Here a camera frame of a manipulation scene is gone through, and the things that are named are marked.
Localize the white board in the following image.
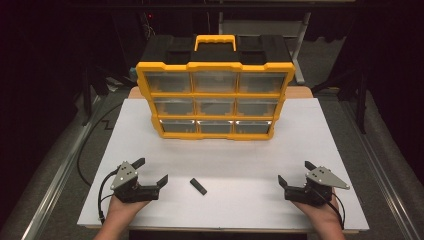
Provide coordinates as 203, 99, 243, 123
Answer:
76, 97, 370, 232

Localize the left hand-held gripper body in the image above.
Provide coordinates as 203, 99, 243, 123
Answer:
109, 160, 161, 204

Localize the clear plastic organizer drawer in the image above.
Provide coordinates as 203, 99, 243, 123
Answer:
238, 71, 288, 95

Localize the person's left hand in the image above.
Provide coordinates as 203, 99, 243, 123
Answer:
106, 194, 152, 228

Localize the aluminium floor rail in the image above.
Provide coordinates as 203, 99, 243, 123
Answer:
19, 95, 105, 240
339, 99, 422, 240

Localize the grey metal stand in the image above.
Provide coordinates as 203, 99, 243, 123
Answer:
217, 11, 313, 86

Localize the black stand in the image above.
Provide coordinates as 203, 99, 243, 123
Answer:
81, 62, 136, 127
311, 64, 370, 135

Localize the small black stick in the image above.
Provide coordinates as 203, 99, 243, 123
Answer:
189, 177, 208, 196

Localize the person's right hand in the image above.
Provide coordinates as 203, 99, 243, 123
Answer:
291, 195, 344, 232

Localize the grid of clear drawers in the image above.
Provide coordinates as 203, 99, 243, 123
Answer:
144, 70, 285, 135

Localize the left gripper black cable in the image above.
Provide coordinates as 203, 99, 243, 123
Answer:
97, 168, 120, 225

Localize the black floor cable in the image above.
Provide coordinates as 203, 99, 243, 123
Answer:
76, 102, 125, 188

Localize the yellow black organizer cabinet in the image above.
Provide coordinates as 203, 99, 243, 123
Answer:
135, 34, 297, 142

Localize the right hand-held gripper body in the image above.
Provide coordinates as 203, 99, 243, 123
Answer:
283, 165, 351, 207

